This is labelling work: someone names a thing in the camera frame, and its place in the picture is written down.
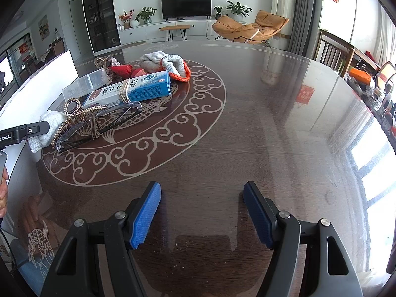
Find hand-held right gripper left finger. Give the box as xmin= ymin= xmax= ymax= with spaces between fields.
xmin=40 ymin=181 xmax=162 ymax=297

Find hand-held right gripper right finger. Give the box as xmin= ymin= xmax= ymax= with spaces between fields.
xmin=243 ymin=181 xmax=364 ymax=297

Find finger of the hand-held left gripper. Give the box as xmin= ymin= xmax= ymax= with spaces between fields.
xmin=18 ymin=121 xmax=50 ymax=143

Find clear plastic box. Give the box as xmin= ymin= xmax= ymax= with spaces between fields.
xmin=62 ymin=68 xmax=109 ymax=102

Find red snack packet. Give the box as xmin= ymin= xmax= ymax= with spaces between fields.
xmin=108 ymin=65 xmax=146 ymax=79

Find person's left hand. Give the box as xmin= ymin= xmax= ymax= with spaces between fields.
xmin=0 ymin=166 xmax=9 ymax=219

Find white knit glove orange cuff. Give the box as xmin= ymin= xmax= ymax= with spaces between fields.
xmin=27 ymin=110 xmax=67 ymax=153
xmin=139 ymin=51 xmax=191 ymax=83

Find gold rhinestone hair claw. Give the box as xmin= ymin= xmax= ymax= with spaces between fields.
xmin=51 ymin=98 xmax=109 ymax=150

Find brown dining chair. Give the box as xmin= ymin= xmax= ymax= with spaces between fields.
xmin=51 ymin=38 xmax=65 ymax=58

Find tan rubber band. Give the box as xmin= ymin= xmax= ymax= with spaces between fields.
xmin=120 ymin=79 xmax=132 ymax=103

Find clear hair claw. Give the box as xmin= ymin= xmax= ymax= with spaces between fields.
xmin=94 ymin=55 xmax=122 ymax=69

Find blue and white medicine box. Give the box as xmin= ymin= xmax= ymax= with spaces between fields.
xmin=81 ymin=70 xmax=172 ymax=107

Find dark display cabinet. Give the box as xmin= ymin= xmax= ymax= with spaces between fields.
xmin=81 ymin=0 xmax=121 ymax=53

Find red flower arrangement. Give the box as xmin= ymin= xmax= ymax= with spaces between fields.
xmin=118 ymin=9 xmax=134 ymax=29

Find white tv cabinet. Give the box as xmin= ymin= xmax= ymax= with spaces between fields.
xmin=118 ymin=19 xmax=219 ymax=44

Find orange box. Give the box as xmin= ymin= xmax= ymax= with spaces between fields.
xmin=349 ymin=68 xmax=372 ymax=84

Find wooden bench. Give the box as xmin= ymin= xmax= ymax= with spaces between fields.
xmin=160 ymin=25 xmax=192 ymax=42

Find wooden slat chair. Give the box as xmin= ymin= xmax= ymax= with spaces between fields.
xmin=313 ymin=29 xmax=355 ymax=76

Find orange lounge chair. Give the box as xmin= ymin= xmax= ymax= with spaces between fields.
xmin=212 ymin=10 xmax=290 ymax=45

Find black television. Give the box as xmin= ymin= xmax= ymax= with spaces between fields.
xmin=161 ymin=0 xmax=212 ymax=20

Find grey curtain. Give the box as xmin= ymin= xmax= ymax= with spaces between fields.
xmin=289 ymin=0 xmax=324 ymax=56

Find large leafy potted plant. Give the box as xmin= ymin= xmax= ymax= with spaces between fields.
xmin=226 ymin=1 xmax=252 ymax=17

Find light sheer curtain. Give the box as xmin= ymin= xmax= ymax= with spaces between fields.
xmin=271 ymin=0 xmax=299 ymax=36

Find brown hair tie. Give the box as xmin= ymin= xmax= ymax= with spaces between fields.
xmin=88 ymin=111 xmax=104 ymax=140

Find dark frame eyeglasses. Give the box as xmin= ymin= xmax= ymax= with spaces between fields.
xmin=56 ymin=102 xmax=143 ymax=153

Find framed wall painting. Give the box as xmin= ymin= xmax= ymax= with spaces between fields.
xmin=38 ymin=15 xmax=50 ymax=41

